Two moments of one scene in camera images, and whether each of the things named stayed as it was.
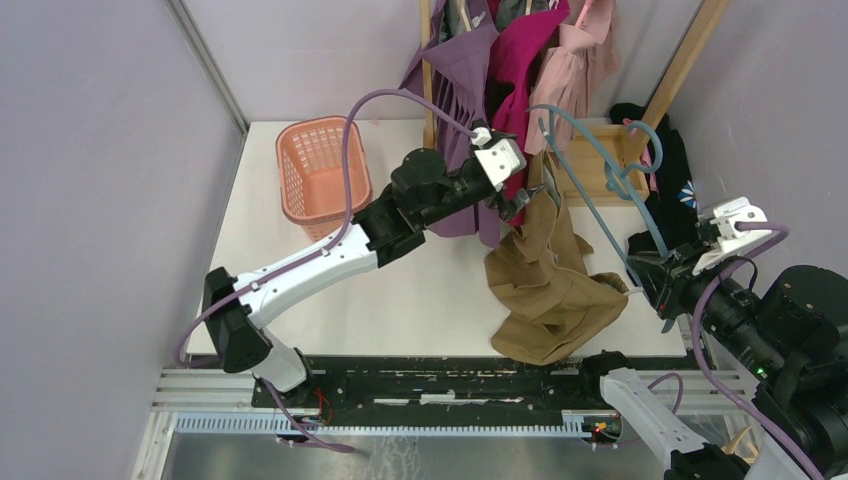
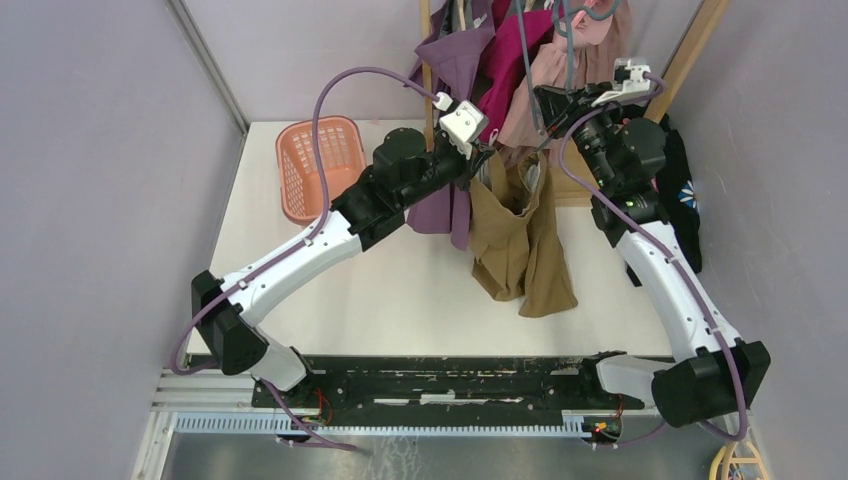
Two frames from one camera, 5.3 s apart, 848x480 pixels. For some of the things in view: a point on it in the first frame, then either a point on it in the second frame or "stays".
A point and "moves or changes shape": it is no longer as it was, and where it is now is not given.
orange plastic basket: x=310 y=162 stays
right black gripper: x=667 y=280 to x=557 y=106
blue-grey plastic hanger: x=635 y=152 moves or changes shape
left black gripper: x=508 y=208 to x=467 y=167
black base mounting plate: x=452 y=384 stays
